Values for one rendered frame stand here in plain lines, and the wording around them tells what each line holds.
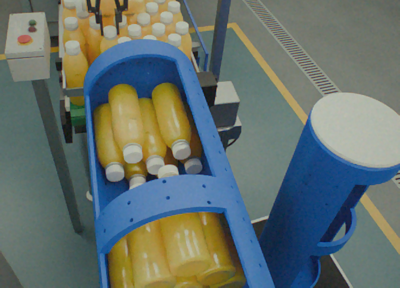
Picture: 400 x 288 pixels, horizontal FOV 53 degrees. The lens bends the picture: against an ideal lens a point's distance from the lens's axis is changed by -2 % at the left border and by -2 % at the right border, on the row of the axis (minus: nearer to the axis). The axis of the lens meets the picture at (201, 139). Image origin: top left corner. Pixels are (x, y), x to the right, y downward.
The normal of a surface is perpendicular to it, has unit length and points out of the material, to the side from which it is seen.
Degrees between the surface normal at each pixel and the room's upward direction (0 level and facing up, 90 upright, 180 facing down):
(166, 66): 90
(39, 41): 0
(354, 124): 0
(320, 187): 90
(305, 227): 91
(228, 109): 90
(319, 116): 0
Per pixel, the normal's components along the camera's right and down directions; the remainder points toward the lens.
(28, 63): 0.24, 0.73
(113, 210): -0.65, -0.36
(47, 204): 0.09, -0.67
